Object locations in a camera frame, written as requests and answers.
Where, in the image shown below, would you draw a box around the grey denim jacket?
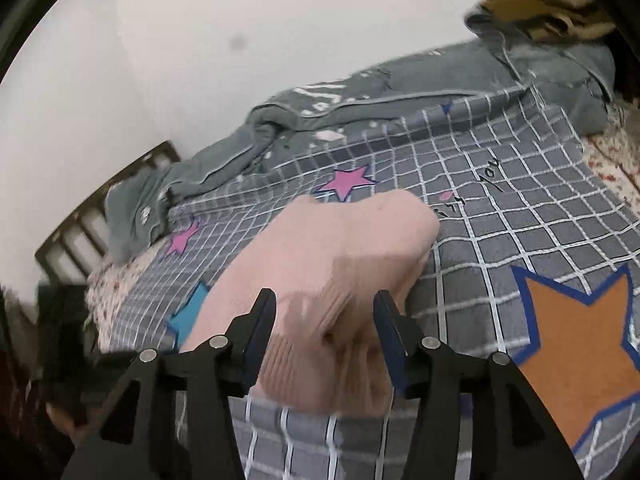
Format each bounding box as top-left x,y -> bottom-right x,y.
104,10 -> 616,263

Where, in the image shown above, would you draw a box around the tan folded clothes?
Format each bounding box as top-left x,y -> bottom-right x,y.
480,0 -> 613,43

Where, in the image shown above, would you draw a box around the pink ribbed knit garment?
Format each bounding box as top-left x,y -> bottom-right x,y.
177,191 -> 441,418

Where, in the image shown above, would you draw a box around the grey checked star blanket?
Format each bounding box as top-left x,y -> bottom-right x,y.
95,85 -> 640,480

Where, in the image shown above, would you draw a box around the wooden headboard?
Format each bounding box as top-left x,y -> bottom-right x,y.
35,141 -> 182,281

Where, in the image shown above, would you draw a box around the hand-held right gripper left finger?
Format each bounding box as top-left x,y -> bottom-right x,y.
60,288 -> 277,480

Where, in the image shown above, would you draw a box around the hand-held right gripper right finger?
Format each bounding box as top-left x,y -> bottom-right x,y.
373,290 -> 585,480

